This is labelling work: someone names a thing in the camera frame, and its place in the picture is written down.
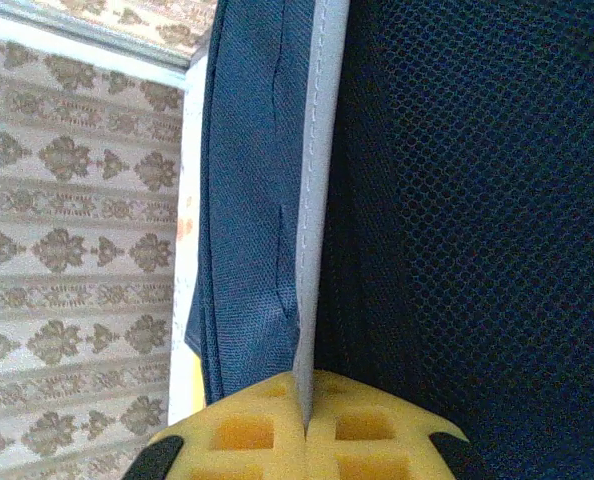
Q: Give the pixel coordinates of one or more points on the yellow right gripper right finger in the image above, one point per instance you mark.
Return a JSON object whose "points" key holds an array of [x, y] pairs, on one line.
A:
{"points": [[322, 450]]}

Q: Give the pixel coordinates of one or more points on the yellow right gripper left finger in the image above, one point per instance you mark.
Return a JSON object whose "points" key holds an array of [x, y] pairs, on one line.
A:
{"points": [[287, 450]]}

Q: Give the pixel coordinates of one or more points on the navy blue backpack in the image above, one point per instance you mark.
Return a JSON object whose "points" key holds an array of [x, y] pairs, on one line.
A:
{"points": [[477, 200]]}

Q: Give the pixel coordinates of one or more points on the aluminium left corner post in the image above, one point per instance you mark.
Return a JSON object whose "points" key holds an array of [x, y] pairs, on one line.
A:
{"points": [[77, 47]]}

